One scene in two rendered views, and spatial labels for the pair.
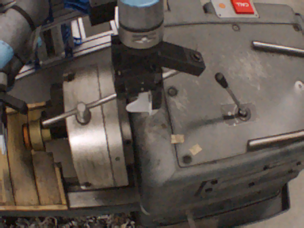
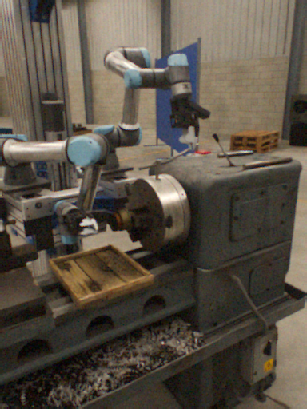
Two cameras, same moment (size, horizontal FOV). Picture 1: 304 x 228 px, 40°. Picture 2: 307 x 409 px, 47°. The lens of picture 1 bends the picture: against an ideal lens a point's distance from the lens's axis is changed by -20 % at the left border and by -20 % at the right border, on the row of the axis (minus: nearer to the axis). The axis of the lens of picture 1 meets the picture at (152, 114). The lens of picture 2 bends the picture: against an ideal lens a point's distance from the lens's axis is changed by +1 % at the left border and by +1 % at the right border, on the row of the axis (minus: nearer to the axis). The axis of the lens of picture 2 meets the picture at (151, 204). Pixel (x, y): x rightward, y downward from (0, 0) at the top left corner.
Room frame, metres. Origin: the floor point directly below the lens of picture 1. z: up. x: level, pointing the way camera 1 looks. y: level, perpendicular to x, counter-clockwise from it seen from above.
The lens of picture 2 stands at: (-0.93, 0.56, 1.58)
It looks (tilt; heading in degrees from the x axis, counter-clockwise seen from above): 18 degrees down; 344
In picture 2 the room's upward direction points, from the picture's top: 1 degrees counter-clockwise
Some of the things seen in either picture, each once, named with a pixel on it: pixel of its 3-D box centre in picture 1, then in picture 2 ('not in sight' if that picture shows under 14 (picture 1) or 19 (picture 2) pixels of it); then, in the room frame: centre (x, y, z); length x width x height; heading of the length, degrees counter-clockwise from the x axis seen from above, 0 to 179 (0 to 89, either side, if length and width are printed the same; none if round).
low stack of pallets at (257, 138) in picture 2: not in sight; (254, 140); (7.22, -4.68, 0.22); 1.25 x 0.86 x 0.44; 124
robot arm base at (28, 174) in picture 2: not in sight; (18, 171); (0.86, 0.70, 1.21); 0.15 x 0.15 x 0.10
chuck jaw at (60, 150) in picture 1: (67, 163); (150, 220); (0.31, 0.20, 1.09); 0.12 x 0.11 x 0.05; 15
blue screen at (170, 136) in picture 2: not in sight; (172, 107); (6.93, -2.29, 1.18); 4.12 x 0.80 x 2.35; 173
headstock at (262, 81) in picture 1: (238, 101); (221, 200); (0.55, -0.23, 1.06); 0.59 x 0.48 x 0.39; 105
